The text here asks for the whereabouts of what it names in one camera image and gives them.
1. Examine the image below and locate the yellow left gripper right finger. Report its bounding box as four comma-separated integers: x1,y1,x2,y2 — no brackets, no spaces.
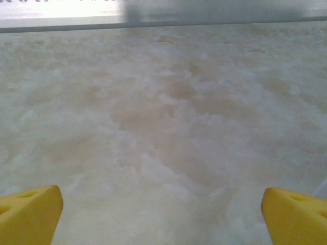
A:
261,187,327,245

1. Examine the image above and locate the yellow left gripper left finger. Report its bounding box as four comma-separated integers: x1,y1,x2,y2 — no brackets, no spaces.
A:
0,185,64,245

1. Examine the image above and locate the aluminium wall-side table rail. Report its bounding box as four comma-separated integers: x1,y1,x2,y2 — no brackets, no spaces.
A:
0,15,327,34

